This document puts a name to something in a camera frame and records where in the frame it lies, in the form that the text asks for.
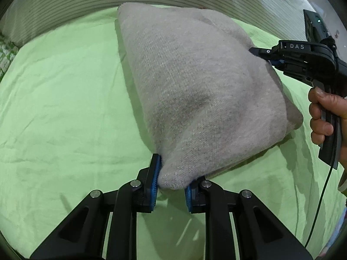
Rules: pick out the light green bed sheet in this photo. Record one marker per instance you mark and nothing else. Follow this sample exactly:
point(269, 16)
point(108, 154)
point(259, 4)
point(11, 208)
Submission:
point(71, 123)

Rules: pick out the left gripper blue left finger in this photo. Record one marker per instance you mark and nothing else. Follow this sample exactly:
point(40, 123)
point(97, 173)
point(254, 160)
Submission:
point(104, 222)

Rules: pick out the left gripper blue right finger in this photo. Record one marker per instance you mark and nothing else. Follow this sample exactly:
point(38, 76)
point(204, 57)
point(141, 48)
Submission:
point(240, 225)

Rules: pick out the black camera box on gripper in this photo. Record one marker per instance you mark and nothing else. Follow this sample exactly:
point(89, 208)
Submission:
point(315, 28)

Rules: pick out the green white patterned pillow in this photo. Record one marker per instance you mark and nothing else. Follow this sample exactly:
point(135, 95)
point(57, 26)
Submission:
point(8, 51)

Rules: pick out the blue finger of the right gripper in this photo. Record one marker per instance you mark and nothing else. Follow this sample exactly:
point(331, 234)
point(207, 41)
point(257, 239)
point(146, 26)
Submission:
point(266, 54)
point(277, 62)

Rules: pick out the striped grey white duvet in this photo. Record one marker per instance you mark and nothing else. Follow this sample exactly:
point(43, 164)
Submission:
point(23, 20)

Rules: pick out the beige knit sweater brown trim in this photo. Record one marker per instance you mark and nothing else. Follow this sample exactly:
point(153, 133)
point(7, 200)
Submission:
point(208, 103)

